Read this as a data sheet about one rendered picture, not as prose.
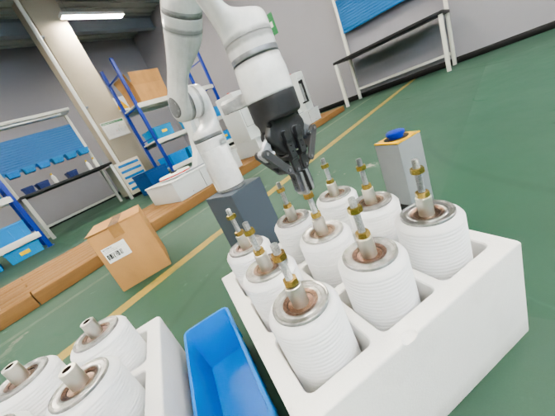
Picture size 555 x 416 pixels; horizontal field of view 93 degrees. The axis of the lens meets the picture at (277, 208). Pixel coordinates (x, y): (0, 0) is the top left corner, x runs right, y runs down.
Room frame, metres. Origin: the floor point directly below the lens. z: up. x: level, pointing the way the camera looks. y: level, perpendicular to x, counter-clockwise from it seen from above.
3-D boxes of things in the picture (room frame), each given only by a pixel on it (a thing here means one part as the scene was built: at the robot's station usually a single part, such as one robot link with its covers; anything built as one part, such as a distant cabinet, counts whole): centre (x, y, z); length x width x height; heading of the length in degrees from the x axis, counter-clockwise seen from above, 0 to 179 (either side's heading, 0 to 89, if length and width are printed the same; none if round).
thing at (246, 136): (3.80, -0.43, 0.45); 1.51 x 0.57 x 0.74; 134
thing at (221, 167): (0.87, 0.11, 0.39); 0.09 x 0.09 x 0.17; 44
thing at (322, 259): (0.43, -0.06, 0.16); 0.10 x 0.10 x 0.18
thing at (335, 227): (0.43, -0.06, 0.25); 0.08 x 0.08 x 0.01
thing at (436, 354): (0.43, -0.06, 0.09); 0.39 x 0.39 x 0.18; 17
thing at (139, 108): (6.03, 1.07, 1.10); 1.89 x 0.64 x 2.20; 134
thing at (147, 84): (5.70, 1.43, 1.70); 0.71 x 0.54 x 0.51; 138
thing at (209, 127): (0.87, 0.11, 0.54); 0.09 x 0.09 x 0.17; 39
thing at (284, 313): (0.28, 0.02, 0.25); 0.08 x 0.08 x 0.01
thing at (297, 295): (0.28, 0.02, 0.26); 0.02 x 0.02 x 0.03
